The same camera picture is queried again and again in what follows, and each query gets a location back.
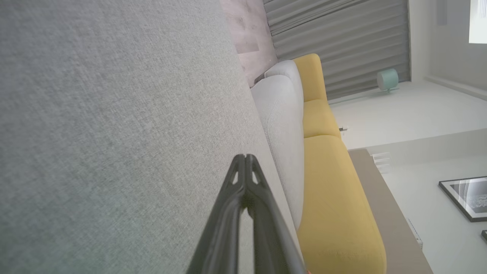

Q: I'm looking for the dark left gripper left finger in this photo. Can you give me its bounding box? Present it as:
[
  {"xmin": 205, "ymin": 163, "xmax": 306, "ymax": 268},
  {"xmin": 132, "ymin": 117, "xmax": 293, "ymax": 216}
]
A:
[{"xmin": 186, "ymin": 154, "xmax": 247, "ymax": 274}]

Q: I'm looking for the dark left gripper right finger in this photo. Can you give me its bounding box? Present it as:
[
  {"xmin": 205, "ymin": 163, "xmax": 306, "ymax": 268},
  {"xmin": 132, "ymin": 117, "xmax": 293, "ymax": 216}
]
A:
[{"xmin": 247, "ymin": 155, "xmax": 307, "ymax": 274}]

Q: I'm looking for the yellow sofa cushion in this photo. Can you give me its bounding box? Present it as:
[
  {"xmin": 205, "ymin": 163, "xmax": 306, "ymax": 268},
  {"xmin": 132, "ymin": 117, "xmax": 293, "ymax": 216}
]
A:
[
  {"xmin": 303, "ymin": 100, "xmax": 342, "ymax": 138},
  {"xmin": 297, "ymin": 135, "xmax": 387, "ymax": 274},
  {"xmin": 293, "ymin": 53, "xmax": 328, "ymax": 102}
]

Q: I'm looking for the grey sofa back cushion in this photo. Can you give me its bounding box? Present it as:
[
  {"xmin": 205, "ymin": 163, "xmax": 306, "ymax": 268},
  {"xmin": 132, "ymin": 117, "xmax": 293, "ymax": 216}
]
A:
[
  {"xmin": 249, "ymin": 74, "xmax": 305, "ymax": 231},
  {"xmin": 264, "ymin": 60, "xmax": 304, "ymax": 100}
]

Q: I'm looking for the grey fabric sofa seat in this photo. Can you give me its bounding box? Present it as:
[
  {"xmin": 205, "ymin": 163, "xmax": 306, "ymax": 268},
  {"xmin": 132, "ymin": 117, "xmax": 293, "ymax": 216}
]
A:
[{"xmin": 0, "ymin": 0, "xmax": 305, "ymax": 274}]

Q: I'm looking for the mint green round lamp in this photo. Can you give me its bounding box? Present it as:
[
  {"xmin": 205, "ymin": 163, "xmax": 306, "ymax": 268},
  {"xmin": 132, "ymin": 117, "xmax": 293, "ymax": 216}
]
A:
[{"xmin": 377, "ymin": 68, "xmax": 400, "ymax": 94}]

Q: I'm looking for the black framed picture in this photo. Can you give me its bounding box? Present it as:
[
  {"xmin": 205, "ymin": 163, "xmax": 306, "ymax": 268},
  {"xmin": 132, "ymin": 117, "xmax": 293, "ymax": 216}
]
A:
[{"xmin": 438, "ymin": 176, "xmax": 487, "ymax": 222}]

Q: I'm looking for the grey pleated curtain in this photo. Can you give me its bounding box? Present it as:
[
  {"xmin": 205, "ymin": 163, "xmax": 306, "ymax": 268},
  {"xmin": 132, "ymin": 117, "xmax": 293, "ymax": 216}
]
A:
[{"xmin": 263, "ymin": 0, "xmax": 411, "ymax": 101}]

